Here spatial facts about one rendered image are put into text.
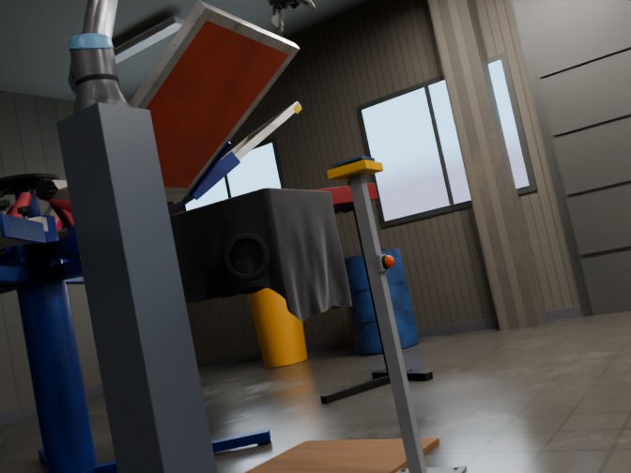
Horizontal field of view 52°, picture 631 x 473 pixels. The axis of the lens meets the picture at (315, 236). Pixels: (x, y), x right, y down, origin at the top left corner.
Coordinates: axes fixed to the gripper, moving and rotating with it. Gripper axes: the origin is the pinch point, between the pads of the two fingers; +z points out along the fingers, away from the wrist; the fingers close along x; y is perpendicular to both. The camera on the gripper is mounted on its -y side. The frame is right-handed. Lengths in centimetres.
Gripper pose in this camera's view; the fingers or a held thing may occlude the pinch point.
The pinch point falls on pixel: (299, 24)
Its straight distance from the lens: 228.9
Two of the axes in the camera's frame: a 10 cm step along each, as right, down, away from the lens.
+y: -4.8, 0.3, -8.8
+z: 4.4, 8.8, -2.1
